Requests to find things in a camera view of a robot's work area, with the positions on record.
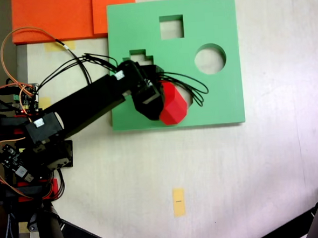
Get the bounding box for green shape sorting board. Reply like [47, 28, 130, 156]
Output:
[103, 0, 247, 134]

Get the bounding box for thin black arm wires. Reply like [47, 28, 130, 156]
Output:
[35, 51, 121, 90]

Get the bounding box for circuit board with wires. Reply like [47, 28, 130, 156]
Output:
[11, 82, 43, 115]

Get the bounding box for dark textured gripper finger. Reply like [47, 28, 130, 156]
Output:
[132, 96, 166, 123]

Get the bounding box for black usb plug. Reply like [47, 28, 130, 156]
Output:
[0, 102, 16, 112]

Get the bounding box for thin orange wire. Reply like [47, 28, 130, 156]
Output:
[0, 24, 69, 145]

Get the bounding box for black gripper wire bundle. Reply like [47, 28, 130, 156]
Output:
[156, 68, 211, 110]

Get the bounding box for long black cable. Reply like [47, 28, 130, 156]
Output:
[53, 36, 93, 87]

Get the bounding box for yellow tape piece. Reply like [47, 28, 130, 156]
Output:
[44, 40, 77, 53]
[17, 221, 31, 234]
[39, 96, 52, 109]

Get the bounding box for braided blue-white cable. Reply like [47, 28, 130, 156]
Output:
[3, 212, 20, 238]

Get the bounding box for large orange block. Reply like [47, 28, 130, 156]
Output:
[9, 0, 96, 45]

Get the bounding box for red octagonal pillar block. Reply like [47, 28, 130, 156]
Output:
[156, 80, 190, 127]

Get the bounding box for yellow tape marker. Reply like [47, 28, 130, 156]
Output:
[171, 187, 188, 219]

